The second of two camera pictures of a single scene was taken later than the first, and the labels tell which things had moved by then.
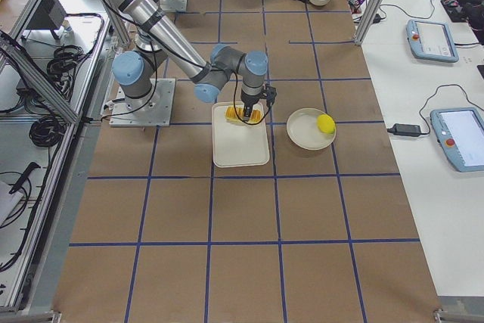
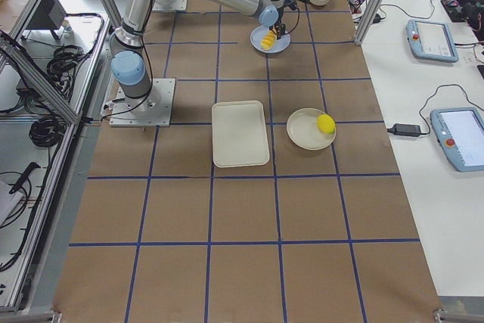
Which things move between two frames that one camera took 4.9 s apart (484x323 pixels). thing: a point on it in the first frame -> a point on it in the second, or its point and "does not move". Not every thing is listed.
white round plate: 302,130 does not move
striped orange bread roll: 234,113 -> 268,41
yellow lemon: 326,124 does not move
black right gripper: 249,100 -> 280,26
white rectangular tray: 238,144 does not move
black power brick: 405,130 does not move
